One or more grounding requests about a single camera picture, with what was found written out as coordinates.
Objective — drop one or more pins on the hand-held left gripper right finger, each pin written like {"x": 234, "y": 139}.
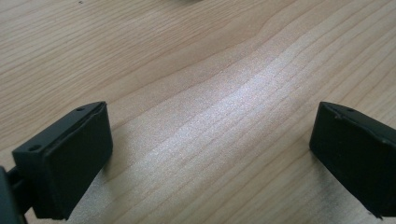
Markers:
{"x": 358, "y": 155}

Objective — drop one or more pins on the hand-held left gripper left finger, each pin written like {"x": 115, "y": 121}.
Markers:
{"x": 73, "y": 155}

